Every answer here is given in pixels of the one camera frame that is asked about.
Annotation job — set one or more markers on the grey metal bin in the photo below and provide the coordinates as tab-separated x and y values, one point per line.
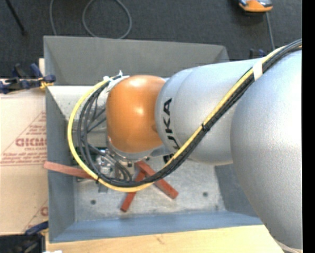
94	59

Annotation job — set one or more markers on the brown cardboard board red print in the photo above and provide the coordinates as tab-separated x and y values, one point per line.
20	194

